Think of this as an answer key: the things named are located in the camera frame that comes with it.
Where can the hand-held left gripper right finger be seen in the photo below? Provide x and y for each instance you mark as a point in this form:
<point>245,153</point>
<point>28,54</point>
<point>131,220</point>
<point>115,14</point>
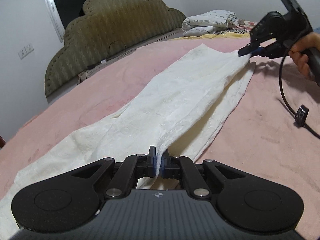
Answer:
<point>163,167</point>

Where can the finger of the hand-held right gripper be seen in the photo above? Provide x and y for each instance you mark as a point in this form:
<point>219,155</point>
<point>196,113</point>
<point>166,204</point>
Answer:
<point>246,50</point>
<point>258,52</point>

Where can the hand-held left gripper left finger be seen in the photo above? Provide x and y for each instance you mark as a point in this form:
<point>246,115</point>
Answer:
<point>153,165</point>

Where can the white towel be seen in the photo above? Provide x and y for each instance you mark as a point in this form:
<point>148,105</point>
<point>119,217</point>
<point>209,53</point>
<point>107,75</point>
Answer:
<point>162,100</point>

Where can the person's right hand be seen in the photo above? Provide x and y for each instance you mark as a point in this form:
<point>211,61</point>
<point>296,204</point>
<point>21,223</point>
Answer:
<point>301,60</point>

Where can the yellow striped cloth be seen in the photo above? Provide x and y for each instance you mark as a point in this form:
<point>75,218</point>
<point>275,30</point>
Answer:
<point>220,33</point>

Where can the white printed folded quilt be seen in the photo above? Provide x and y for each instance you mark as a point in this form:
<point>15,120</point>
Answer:
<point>207,20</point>

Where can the pink blanket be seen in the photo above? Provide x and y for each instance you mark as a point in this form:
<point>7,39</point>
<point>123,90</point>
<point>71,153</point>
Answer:
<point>250,145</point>

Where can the olive padded headboard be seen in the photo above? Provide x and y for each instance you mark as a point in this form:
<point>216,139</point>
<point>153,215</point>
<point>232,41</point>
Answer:
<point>112,25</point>

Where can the white framed window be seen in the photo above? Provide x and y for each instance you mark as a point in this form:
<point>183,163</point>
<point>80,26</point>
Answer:
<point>72,0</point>

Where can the white wall socket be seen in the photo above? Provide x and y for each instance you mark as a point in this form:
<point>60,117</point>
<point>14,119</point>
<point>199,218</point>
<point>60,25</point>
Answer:
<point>30,48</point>
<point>22,54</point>

